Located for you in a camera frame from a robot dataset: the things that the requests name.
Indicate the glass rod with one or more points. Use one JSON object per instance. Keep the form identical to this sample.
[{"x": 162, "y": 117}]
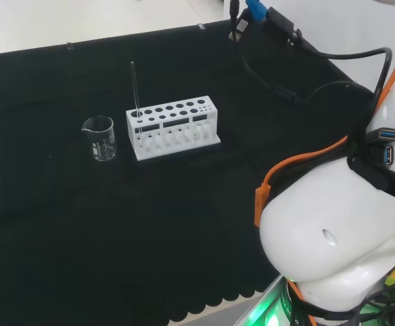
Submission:
[{"x": 134, "y": 88}]

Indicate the white test tube rack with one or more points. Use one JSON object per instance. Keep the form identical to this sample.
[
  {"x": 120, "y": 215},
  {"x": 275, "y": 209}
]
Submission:
[{"x": 131, "y": 133}]

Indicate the clear glass beaker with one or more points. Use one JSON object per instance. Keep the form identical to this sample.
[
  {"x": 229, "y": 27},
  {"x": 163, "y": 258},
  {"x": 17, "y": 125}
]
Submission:
[{"x": 104, "y": 150}]

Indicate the black cloth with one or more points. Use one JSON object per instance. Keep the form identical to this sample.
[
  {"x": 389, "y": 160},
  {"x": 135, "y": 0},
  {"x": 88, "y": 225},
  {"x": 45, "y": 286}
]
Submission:
[{"x": 81, "y": 220}]

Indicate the clear tape piece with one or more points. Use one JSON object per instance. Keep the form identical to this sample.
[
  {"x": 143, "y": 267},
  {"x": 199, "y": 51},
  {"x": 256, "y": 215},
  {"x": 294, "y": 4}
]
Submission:
[
  {"x": 69, "y": 46},
  {"x": 201, "y": 26}
]

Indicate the black USB socket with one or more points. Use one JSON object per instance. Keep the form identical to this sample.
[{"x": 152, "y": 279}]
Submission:
[
  {"x": 386, "y": 155},
  {"x": 385, "y": 134}
]

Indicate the grey base plate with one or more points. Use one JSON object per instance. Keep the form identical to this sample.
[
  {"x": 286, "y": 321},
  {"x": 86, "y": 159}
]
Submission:
[{"x": 251, "y": 310}]

